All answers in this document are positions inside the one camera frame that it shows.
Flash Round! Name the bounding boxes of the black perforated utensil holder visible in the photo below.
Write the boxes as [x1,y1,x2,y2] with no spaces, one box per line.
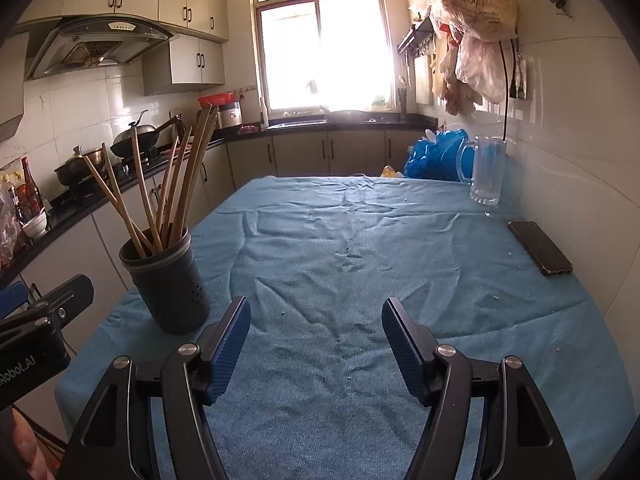
[119,228,210,335]

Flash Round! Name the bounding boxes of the kitchen window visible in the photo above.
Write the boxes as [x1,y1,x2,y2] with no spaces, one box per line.
[254,0,395,118]

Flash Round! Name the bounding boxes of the left hand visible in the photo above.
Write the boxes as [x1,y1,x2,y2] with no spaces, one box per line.
[12,410,54,480]

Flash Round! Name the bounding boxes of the lower base cabinets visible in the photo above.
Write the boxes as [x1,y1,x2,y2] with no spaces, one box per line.
[1,127,422,349]

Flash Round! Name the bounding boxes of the white bowl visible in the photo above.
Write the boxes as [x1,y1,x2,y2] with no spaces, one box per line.
[22,209,48,240]

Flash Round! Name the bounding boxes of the clear plastic bag on counter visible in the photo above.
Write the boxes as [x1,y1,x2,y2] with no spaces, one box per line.
[0,158,28,270]

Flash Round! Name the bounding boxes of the black countertop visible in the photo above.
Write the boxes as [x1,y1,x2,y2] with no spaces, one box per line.
[1,113,438,287]

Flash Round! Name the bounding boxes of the dark sauce bottle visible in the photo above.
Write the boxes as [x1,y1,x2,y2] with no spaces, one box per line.
[20,156,44,221]

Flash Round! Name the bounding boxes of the black smartphone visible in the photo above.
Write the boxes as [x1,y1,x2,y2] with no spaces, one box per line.
[508,221,574,276]

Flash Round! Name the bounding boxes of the blue towel table cover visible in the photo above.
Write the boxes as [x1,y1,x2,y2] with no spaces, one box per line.
[54,173,637,480]

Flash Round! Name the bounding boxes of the black wok with lid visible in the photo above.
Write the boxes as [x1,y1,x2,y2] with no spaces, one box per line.
[111,110,184,158]

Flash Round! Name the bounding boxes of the clear glass mug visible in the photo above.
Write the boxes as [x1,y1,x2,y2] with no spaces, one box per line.
[456,136,506,206]

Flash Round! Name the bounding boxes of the blue plastic bag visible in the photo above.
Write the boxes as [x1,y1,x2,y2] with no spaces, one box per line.
[402,129,469,182]

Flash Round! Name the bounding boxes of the yellow bag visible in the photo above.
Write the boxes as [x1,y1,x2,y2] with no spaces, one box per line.
[381,165,402,178]

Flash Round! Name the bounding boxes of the red basin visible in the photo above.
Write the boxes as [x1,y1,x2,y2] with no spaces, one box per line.
[198,92,235,107]

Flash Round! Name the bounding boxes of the range hood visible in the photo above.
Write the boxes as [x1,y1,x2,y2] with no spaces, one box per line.
[26,15,172,79]

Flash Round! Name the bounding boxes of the hanging plastic bags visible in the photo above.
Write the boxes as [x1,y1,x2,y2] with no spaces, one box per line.
[409,0,518,116]

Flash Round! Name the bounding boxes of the black power cable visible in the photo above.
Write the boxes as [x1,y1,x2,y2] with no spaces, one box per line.
[497,39,519,142]

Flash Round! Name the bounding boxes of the upper wall cabinets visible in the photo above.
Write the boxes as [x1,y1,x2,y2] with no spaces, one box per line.
[1,0,229,140]

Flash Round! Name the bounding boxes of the wall dish rack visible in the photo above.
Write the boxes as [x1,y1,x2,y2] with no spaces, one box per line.
[396,18,435,58]

